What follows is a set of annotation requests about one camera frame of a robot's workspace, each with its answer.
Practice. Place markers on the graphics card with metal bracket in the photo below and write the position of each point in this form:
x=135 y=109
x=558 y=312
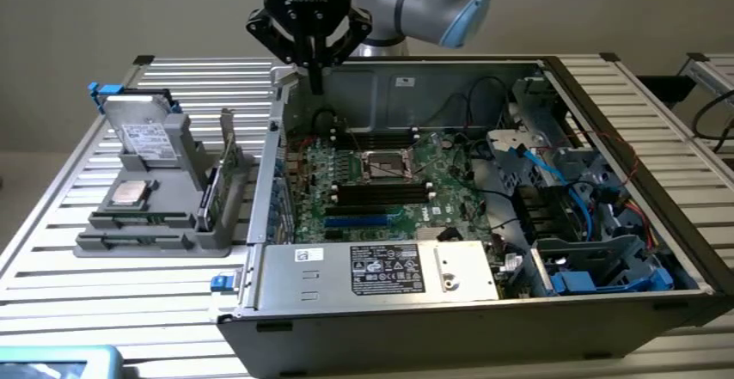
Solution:
x=220 y=181

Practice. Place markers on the grey metal box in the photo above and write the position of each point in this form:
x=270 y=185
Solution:
x=707 y=71

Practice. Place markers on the blue disk bay carrier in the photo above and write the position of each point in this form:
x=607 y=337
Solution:
x=573 y=282

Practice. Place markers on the green RAM stick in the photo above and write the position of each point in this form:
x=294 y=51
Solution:
x=143 y=215
x=132 y=239

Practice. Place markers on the grey parts rack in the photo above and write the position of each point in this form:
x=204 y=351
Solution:
x=172 y=190

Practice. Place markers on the silver CPU chip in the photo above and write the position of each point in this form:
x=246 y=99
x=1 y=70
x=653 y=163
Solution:
x=132 y=192

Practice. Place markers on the blue expansion slot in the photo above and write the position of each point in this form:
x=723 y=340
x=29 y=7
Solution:
x=355 y=221

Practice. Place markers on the green motherboard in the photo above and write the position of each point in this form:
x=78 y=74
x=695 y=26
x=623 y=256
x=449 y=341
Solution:
x=459 y=207

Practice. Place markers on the silver hard disk blue carrier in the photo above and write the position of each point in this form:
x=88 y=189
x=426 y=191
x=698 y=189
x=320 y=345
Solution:
x=140 y=130

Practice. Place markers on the teal plastic box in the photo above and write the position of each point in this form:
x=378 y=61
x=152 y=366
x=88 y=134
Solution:
x=103 y=364

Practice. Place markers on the grey open PC case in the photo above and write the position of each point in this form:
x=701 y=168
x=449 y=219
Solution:
x=459 y=336

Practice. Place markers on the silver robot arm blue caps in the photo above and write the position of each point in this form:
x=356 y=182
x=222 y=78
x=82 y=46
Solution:
x=435 y=5

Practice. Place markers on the grey metal disk bay cage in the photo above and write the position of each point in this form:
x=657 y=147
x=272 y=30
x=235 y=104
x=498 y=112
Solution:
x=573 y=160

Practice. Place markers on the metal CPU socket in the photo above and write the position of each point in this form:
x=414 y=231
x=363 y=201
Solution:
x=386 y=165

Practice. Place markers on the black RAM slot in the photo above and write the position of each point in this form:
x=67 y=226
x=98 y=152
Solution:
x=380 y=197
x=375 y=136
x=375 y=132
x=380 y=202
x=375 y=141
x=380 y=192
x=380 y=187
x=375 y=146

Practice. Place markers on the silver power supply unit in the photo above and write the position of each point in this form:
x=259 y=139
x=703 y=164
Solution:
x=332 y=284

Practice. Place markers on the blue case latch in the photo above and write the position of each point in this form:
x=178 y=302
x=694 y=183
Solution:
x=222 y=282

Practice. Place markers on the long black expansion slot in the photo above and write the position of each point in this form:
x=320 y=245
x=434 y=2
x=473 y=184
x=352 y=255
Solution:
x=358 y=211

